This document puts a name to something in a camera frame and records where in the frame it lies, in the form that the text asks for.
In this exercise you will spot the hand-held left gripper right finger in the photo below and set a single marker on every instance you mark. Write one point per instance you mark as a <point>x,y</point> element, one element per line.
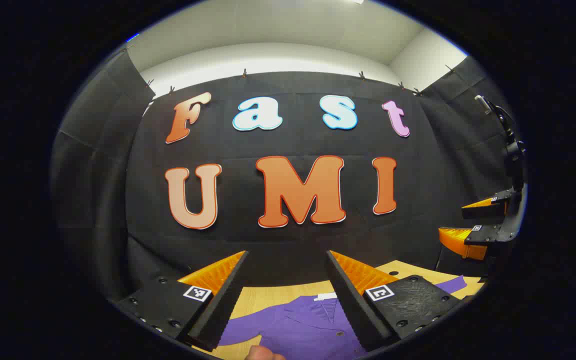
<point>350,295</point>

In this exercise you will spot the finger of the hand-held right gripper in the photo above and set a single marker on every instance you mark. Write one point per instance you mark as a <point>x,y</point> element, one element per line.
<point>485,210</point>
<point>468,240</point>

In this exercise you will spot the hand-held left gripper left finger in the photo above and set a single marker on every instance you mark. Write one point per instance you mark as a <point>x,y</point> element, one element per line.
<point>225,295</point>

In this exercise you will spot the purple knit cardigan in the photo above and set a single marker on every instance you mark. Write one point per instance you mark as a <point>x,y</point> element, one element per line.
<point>308,325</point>

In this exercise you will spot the black backdrop cloth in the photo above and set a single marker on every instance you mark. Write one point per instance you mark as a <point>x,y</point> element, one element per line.
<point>288,240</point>

